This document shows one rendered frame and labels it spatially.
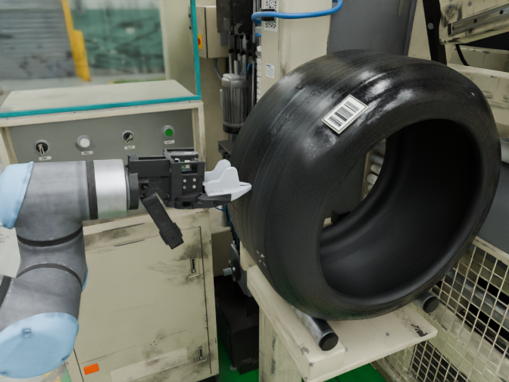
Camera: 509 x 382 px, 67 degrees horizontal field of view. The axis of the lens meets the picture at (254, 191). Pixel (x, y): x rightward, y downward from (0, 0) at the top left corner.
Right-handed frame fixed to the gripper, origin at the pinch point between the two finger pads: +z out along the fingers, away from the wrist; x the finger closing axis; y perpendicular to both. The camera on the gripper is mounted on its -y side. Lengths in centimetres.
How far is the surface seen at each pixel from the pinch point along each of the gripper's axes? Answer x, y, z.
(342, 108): -9.1, 17.1, 11.2
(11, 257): 199, -132, -77
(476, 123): -11.8, 15.3, 38.6
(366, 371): 34, -114, 86
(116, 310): 53, -67, -20
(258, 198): -4.1, 0.2, 1.1
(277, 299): 8.3, -35.1, 15.7
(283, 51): 25.9, 22.2, 18.0
